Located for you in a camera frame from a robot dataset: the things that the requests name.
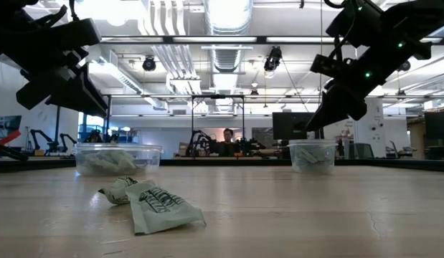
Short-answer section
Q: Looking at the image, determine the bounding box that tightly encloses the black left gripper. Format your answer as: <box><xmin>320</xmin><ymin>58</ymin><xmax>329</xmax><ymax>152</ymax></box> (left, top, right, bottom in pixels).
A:
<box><xmin>0</xmin><ymin>47</ymin><xmax>110</xmax><ymax>119</ymax></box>

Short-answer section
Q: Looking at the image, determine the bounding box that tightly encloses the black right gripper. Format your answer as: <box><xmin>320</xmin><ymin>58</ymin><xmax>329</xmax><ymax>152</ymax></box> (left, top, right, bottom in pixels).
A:
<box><xmin>305</xmin><ymin>34</ymin><xmax>435</xmax><ymax>133</ymax></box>

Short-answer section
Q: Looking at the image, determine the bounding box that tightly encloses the pale green sweetener packet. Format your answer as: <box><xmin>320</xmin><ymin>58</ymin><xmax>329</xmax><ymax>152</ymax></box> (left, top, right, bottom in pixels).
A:
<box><xmin>106</xmin><ymin>150</ymin><xmax>141</xmax><ymax>176</ymax></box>
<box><xmin>80</xmin><ymin>153</ymin><xmax>117</xmax><ymax>176</ymax></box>
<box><xmin>297</xmin><ymin>145</ymin><xmax>322</xmax><ymax>165</ymax></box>
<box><xmin>98</xmin><ymin>176</ymin><xmax>138</xmax><ymax>206</ymax></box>

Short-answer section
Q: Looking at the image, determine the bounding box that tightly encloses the green packet bold print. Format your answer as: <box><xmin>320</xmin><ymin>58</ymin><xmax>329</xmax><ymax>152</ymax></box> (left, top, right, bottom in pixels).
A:
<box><xmin>125</xmin><ymin>180</ymin><xmax>207</xmax><ymax>237</ymax></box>

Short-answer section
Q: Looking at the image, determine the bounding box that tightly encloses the white column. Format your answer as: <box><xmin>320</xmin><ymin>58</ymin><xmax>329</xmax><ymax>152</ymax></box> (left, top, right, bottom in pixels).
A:
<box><xmin>351</xmin><ymin>97</ymin><xmax>387</xmax><ymax>159</ymax></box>

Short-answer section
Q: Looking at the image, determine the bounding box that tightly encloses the black monitor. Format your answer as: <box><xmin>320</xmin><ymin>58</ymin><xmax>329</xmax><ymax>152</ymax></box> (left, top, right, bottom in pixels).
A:
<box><xmin>272</xmin><ymin>112</ymin><xmax>325</xmax><ymax>141</ymax></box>

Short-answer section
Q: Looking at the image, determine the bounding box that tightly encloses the small clear plastic container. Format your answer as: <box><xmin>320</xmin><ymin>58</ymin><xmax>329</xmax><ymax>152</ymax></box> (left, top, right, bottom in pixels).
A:
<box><xmin>288</xmin><ymin>138</ymin><xmax>339</xmax><ymax>176</ymax></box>

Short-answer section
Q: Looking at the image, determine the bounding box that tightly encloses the dark office chair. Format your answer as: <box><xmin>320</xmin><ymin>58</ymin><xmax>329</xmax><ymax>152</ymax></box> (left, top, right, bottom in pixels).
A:
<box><xmin>353</xmin><ymin>143</ymin><xmax>375</xmax><ymax>160</ymax></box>

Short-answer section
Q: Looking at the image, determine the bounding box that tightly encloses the red black background gripper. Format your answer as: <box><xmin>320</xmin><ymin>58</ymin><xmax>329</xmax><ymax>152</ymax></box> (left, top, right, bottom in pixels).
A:
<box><xmin>0</xmin><ymin>129</ymin><xmax>29</xmax><ymax>161</ymax></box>

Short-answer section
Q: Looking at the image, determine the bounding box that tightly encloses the wide clear plastic container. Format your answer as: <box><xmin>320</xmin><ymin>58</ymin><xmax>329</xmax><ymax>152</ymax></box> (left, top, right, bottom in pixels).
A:
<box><xmin>74</xmin><ymin>143</ymin><xmax>164</xmax><ymax>177</ymax></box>

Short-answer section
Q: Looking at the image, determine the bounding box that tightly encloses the black hanging spotlight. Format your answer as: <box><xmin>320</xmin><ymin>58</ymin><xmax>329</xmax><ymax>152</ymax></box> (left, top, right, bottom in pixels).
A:
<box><xmin>263</xmin><ymin>45</ymin><xmax>283</xmax><ymax>72</ymax></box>
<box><xmin>141</xmin><ymin>54</ymin><xmax>157</xmax><ymax>72</ymax></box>

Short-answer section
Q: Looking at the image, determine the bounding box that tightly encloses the seated person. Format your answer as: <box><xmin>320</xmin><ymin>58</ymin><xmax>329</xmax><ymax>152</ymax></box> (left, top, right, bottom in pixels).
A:
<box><xmin>212</xmin><ymin>128</ymin><xmax>240</xmax><ymax>158</ymax></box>

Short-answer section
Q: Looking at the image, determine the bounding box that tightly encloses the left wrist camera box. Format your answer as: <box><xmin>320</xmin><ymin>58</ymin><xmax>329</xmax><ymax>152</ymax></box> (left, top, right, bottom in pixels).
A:
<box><xmin>62</xmin><ymin>47</ymin><xmax>90</xmax><ymax>70</ymax></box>

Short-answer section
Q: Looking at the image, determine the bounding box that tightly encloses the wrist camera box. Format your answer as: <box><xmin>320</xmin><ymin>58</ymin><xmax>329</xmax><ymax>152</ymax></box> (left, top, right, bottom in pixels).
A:
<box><xmin>62</xmin><ymin>47</ymin><xmax>90</xmax><ymax>70</ymax></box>
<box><xmin>310</xmin><ymin>53</ymin><xmax>349</xmax><ymax>79</ymax></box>

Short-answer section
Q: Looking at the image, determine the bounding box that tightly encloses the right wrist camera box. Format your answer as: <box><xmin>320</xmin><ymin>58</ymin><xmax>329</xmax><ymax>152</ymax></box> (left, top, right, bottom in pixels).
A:
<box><xmin>310</xmin><ymin>53</ymin><xmax>349</xmax><ymax>79</ymax></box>

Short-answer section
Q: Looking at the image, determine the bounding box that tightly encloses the dark wall picture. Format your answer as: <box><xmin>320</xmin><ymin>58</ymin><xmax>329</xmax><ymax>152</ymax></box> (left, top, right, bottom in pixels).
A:
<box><xmin>0</xmin><ymin>115</ymin><xmax>23</xmax><ymax>140</ymax></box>

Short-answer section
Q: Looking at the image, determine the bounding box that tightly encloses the black metal table frame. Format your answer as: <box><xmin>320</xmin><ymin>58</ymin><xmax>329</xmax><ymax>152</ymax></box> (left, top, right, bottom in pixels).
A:
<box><xmin>0</xmin><ymin>156</ymin><xmax>444</xmax><ymax>174</ymax></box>

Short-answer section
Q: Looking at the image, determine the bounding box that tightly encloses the black background rig frame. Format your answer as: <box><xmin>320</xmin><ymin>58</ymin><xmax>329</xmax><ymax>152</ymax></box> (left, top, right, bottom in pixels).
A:
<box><xmin>190</xmin><ymin>94</ymin><xmax>246</xmax><ymax>144</ymax></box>

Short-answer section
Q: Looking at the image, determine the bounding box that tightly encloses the silver ceiling duct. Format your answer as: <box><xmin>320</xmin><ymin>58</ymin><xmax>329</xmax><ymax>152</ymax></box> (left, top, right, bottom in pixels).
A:
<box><xmin>203</xmin><ymin>0</ymin><xmax>255</xmax><ymax>75</ymax></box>

